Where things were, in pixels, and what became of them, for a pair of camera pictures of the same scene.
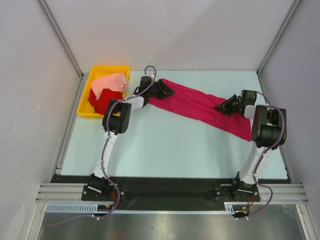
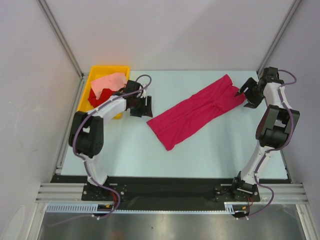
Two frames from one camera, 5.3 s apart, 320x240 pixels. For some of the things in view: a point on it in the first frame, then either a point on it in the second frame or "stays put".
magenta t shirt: x=202 y=106 -> x=215 y=100
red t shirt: x=100 y=105 stays put
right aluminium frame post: x=295 y=4 stays put
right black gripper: x=225 y=106 -> x=253 y=102
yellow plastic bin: x=85 y=108 stays put
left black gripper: x=164 y=91 -> x=145 y=110
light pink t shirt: x=117 y=81 stays put
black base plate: x=171 y=190 stays put
